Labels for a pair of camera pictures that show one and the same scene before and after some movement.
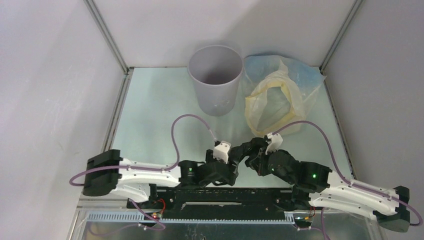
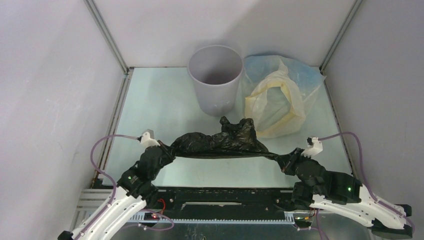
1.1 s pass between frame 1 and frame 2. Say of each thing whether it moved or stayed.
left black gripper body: moved
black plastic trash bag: moved
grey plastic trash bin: stayed
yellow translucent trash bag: stayed
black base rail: stayed
